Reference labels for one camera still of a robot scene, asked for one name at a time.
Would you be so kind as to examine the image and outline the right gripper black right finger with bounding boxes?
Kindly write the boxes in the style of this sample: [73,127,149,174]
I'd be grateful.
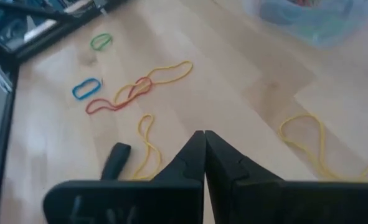
[205,130,368,224]

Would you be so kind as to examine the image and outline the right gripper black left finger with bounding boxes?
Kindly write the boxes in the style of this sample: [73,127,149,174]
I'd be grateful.
[43,131,205,224]

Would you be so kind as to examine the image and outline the blue rubber band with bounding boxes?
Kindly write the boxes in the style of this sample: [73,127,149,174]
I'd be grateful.
[72,77,103,101]

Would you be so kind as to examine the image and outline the green rubber band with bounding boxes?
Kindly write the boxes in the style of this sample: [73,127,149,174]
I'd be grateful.
[90,32,113,52]

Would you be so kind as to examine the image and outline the red rubber band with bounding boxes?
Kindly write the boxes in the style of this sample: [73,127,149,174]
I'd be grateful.
[85,77,154,115]

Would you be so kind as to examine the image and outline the wide black rubber band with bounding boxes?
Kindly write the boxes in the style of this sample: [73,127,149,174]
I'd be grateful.
[100,142,132,182]

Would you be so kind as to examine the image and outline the yellow rubber band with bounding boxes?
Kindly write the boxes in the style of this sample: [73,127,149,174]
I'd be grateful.
[278,113,368,184]
[113,60,194,105]
[131,113,162,181]

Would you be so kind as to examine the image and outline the black aluminium frame rail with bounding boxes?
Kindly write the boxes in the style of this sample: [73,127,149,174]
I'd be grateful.
[0,46,20,224]
[14,0,130,63]

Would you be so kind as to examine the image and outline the clear plastic bin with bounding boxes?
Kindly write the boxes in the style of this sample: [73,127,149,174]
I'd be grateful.
[242,0,368,50]

